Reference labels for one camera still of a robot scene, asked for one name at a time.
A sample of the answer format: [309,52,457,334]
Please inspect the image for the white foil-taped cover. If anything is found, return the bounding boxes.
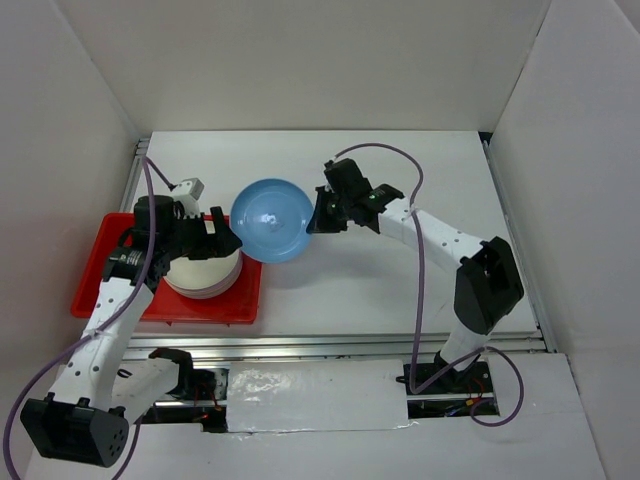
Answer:
[226,360,409,433]

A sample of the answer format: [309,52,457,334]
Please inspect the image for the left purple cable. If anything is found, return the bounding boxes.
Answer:
[3,156,174,480]

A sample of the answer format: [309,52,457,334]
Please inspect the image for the purple plate back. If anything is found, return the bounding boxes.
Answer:
[172,259,245,301]

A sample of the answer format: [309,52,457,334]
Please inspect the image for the aluminium frame rail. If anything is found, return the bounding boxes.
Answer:
[122,333,556,362]

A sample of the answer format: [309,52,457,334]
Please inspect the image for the blue plate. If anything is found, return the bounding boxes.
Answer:
[229,178,313,264]

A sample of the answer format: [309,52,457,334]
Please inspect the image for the cream plate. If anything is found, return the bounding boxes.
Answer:
[164,222,244,294]

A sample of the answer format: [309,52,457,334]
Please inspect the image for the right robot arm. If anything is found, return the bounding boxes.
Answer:
[307,158,524,392]

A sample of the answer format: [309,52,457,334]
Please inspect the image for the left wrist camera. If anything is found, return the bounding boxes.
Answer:
[170,178,204,217]

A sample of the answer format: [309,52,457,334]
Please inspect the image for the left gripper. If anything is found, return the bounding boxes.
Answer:
[162,206,242,260]

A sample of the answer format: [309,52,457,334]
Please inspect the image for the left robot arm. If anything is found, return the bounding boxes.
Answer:
[20,195,242,468]

